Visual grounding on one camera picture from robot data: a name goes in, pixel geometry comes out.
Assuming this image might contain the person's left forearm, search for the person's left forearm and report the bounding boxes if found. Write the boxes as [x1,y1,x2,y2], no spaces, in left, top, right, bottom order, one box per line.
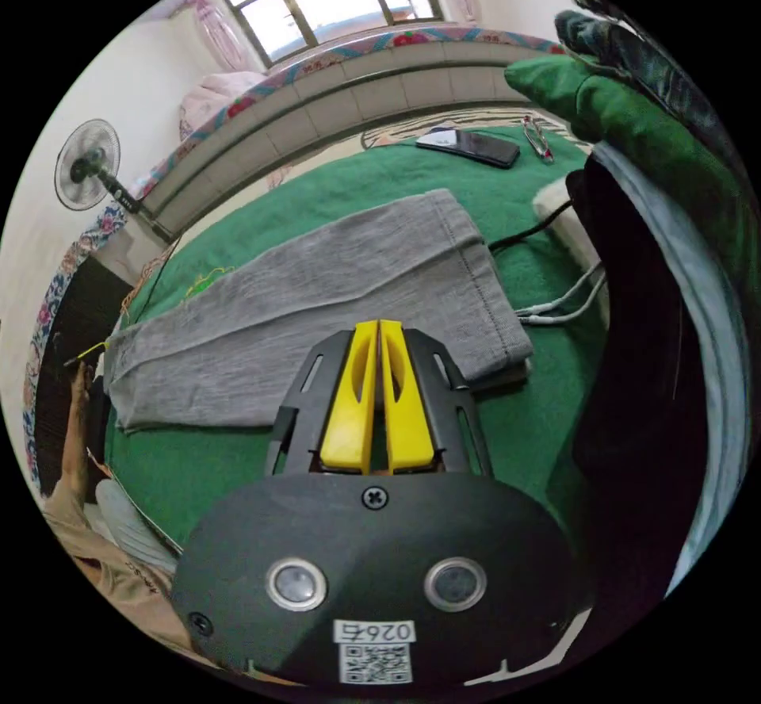
[44,409,99,506]

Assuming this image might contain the bed with green blanket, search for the bed with green blanket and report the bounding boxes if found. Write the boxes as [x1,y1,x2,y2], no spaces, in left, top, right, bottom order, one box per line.
[104,108,614,560]

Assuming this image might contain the folded glasses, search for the folded glasses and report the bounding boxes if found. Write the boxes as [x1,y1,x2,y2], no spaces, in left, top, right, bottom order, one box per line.
[521,114,557,165]

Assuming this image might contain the person's left hand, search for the person's left hand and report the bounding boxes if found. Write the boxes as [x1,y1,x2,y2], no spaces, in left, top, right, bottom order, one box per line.
[66,362,96,415]

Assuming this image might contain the black cable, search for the black cable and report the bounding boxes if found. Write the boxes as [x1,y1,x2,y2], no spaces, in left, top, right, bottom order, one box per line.
[487,197,576,251]

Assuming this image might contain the standing fan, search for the standing fan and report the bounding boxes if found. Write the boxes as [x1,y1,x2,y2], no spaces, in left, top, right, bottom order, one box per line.
[54,117,181,243]

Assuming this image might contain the person's body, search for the person's body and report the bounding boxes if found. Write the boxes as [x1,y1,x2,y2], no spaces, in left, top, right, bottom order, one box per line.
[40,475,197,667]

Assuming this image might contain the black smartphone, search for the black smartphone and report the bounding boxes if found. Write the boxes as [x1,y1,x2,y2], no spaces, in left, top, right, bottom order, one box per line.
[415,128,522,170]

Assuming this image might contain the gray jeans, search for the gray jeans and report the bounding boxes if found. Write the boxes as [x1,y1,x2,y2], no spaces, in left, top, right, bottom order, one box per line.
[104,188,534,434]

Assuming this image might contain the pile of clothes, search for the pile of clothes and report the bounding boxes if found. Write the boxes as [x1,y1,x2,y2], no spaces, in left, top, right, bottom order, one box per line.
[503,0,757,601]

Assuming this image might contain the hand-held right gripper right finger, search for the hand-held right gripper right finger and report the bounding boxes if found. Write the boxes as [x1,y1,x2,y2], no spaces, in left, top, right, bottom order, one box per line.
[380,319,436,476]

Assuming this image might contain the pink blanket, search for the pink blanket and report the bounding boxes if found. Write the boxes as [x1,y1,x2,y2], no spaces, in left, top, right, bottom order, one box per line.
[178,70,270,142]

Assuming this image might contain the white cable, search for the white cable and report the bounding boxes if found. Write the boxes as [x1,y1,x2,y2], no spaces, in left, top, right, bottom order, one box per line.
[514,266,609,326]

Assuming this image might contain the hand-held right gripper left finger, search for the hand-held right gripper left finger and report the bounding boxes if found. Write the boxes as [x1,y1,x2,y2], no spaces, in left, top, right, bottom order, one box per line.
[319,319,380,474]

